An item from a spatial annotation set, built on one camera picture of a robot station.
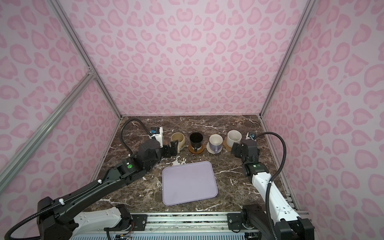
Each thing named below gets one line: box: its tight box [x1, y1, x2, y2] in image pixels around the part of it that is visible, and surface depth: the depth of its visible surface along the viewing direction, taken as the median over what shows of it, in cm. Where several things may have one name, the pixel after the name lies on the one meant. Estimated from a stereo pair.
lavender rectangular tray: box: [162, 161, 219, 206], surface depth 87 cm
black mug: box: [189, 132, 204, 152], surface depth 95 cm
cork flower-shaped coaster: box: [223, 137, 232, 152], surface depth 102 cm
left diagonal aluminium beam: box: [0, 67, 96, 186], surface depth 69 cm
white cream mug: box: [227, 129, 242, 148], surface depth 100 cm
